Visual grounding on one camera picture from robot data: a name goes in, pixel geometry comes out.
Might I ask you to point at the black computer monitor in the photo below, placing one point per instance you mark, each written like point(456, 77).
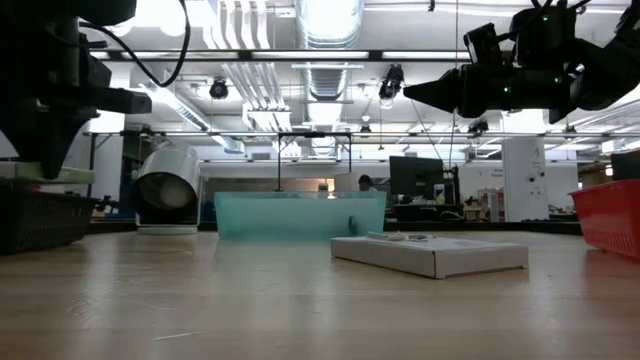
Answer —
point(415, 175)

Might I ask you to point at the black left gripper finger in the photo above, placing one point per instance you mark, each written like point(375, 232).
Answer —
point(50, 150)

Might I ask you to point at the white cylindrical projector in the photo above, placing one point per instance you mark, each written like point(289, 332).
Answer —
point(170, 172)

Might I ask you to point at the white building pillar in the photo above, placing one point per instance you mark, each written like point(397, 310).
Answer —
point(525, 180)

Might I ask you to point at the black ceiling camera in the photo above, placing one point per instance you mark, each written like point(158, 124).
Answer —
point(391, 82)
point(218, 90)
point(478, 127)

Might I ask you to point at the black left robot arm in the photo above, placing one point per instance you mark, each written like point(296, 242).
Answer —
point(40, 25)

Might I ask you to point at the small grey flat item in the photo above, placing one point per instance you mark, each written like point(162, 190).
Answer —
point(419, 238)

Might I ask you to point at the silver ventilation duct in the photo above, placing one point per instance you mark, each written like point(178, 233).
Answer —
point(330, 25)

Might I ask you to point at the translucent teal plastic bin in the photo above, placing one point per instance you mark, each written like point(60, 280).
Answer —
point(300, 217)

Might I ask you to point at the red plastic basket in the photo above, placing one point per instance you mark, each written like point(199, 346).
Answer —
point(610, 220)

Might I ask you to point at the black table edge rail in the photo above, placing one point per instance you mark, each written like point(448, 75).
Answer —
point(490, 227)

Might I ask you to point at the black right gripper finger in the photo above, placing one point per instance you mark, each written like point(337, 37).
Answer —
point(437, 90)

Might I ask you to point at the dark box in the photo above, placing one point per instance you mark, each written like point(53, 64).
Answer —
point(626, 166)

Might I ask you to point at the person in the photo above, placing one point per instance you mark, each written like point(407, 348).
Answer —
point(366, 182)

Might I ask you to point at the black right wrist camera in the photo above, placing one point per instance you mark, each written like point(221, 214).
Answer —
point(482, 45)

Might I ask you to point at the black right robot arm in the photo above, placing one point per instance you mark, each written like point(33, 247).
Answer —
point(605, 70)

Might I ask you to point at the black metal frame stand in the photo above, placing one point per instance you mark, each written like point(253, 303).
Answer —
point(315, 134)

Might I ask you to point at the black plastic basket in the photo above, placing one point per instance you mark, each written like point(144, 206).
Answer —
point(40, 220)

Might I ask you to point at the flat white cardboard box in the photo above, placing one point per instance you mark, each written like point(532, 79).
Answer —
point(450, 260)

